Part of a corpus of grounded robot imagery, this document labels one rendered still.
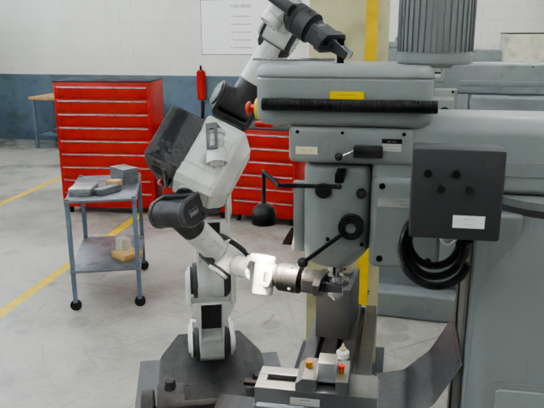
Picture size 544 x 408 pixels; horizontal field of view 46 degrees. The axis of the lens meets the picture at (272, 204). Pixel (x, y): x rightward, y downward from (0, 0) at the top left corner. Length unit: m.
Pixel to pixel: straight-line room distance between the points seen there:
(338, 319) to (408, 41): 1.00
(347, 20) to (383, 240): 1.95
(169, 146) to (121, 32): 9.74
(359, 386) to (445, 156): 0.76
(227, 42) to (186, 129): 9.08
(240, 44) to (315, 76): 9.46
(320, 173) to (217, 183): 0.44
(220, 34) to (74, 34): 2.67
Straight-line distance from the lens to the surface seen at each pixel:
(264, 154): 6.56
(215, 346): 2.76
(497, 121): 1.76
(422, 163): 1.48
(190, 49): 11.39
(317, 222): 1.81
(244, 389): 2.68
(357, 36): 3.54
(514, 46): 10.07
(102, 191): 4.76
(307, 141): 1.74
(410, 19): 1.75
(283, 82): 1.72
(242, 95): 2.19
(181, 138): 2.14
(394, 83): 1.69
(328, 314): 2.28
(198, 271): 2.52
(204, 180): 2.09
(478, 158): 1.48
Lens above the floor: 1.98
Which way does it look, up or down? 15 degrees down
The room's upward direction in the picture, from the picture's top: straight up
